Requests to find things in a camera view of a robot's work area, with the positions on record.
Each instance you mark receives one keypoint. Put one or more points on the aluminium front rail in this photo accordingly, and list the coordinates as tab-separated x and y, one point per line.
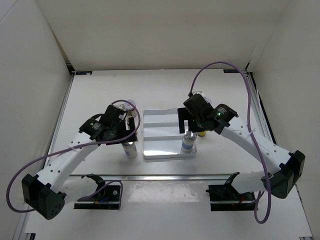
164	177

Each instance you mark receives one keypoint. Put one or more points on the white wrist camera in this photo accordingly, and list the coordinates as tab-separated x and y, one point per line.
120	106
199	92

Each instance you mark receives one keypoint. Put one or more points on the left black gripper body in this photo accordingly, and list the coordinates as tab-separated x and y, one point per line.
119	131

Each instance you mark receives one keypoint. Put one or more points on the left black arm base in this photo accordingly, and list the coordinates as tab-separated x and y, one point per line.
109	196

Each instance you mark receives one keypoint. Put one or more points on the right yellow small bottle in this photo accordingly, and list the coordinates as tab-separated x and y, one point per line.
202	133

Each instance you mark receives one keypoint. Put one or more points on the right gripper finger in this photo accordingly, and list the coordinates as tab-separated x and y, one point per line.
184	114
183	126

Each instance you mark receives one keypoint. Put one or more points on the white divided tray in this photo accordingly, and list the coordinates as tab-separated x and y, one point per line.
162	140

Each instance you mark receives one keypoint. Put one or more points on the right brown spice jar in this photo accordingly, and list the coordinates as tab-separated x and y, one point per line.
208	100

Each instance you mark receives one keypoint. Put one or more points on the white silver-cap bottle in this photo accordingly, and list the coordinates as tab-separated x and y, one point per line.
130	149
188	142

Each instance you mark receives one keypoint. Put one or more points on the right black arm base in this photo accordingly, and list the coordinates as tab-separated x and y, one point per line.
224	197

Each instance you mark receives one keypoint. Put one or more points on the right blue corner label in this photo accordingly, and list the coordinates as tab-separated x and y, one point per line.
230	71

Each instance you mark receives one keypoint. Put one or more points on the brown spice jar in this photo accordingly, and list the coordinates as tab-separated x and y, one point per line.
208	100
130	108

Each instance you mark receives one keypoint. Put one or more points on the left brown spice jar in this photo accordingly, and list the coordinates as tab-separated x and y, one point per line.
130	108

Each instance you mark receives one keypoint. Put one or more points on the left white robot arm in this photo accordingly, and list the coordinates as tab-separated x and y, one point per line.
47	192

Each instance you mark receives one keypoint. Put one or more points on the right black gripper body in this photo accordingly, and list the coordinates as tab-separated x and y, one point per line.
198	122

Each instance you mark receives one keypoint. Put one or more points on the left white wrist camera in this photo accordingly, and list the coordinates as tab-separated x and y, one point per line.
120	106

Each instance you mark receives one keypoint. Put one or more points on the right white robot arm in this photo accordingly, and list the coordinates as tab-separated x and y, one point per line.
281	168

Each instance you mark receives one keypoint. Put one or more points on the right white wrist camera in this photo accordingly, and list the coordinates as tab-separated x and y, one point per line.
199	92

